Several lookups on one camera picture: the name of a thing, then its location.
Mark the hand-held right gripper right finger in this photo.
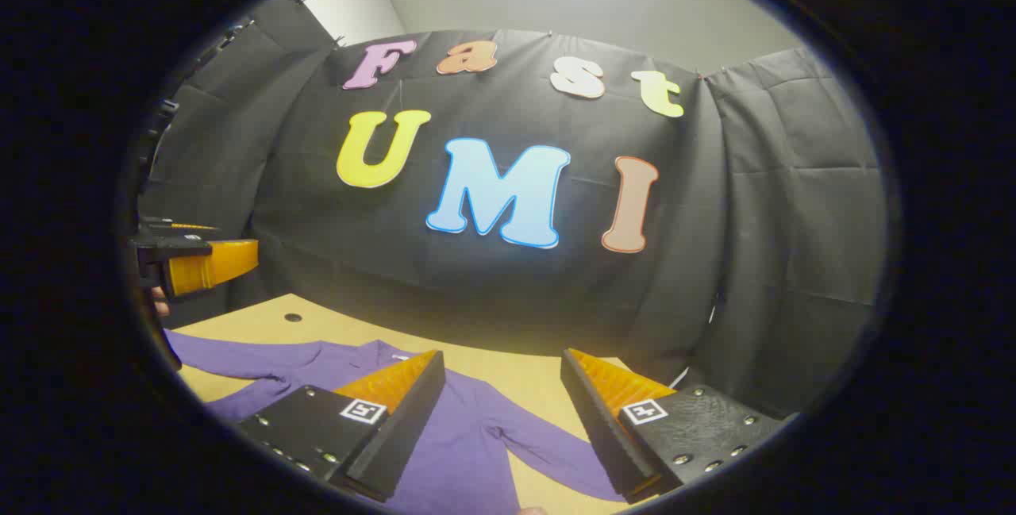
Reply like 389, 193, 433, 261
560, 348, 787, 504

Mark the black backdrop cloth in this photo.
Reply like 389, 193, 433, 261
139, 0, 888, 421

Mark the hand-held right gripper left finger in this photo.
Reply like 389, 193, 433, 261
238, 350, 447, 502

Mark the purple knit collared sweater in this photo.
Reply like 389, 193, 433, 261
165, 329, 628, 515

